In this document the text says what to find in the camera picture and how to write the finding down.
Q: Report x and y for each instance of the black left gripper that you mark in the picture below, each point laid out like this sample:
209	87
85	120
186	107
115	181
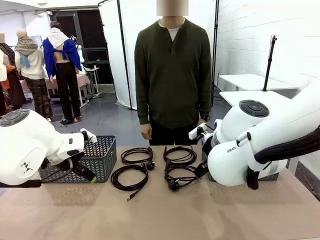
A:
77	165

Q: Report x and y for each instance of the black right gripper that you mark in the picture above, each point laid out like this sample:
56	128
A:
207	145

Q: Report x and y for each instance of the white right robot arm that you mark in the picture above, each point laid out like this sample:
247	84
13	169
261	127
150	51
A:
275	130

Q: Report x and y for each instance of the person's left forearm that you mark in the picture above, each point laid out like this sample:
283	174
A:
205	105

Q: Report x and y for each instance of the person's right forearm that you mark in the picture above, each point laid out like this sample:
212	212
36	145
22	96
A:
143	107

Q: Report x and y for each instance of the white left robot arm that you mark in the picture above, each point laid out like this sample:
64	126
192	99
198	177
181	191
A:
25	140

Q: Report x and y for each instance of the person's left hand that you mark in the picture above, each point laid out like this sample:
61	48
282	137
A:
201	122

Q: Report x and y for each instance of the person's right hand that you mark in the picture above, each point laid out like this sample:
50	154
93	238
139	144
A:
146	131

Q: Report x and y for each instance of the grey plastic lattice basket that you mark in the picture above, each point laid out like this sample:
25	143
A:
105	162
270	177

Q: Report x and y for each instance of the black wrist watch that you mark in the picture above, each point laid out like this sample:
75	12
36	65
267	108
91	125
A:
205	117

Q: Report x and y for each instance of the table with pink cloth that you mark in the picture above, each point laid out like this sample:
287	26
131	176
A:
82	80

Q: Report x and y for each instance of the person in green sweater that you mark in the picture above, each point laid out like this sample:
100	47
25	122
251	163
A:
172	75

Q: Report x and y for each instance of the small white table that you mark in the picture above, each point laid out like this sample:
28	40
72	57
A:
250	81

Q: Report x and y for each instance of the mannequin in blue shirt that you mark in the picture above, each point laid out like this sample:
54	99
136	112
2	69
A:
63	75

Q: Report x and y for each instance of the small white desk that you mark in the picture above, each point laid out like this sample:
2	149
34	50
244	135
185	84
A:
93	70

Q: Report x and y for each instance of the white bare mannequin torso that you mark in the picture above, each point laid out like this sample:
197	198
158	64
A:
80	52

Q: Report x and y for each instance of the mannequin with patterned scarf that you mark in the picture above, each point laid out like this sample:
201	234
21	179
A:
31	65

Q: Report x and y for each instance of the person in plaid scarf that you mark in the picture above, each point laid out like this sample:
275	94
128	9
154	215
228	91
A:
12	75

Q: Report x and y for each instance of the black tripod stand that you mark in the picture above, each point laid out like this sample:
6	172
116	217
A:
269	65

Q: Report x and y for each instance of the dark glass doorway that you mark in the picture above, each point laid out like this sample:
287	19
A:
92	32

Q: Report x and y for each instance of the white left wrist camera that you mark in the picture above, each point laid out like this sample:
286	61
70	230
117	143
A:
93	138

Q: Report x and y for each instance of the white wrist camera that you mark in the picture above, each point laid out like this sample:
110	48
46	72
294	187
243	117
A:
93	138
193	133

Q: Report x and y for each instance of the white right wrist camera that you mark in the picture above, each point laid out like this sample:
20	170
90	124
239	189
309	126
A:
193	133

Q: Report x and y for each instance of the white backdrop screen black frame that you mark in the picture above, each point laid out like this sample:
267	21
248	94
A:
140	15

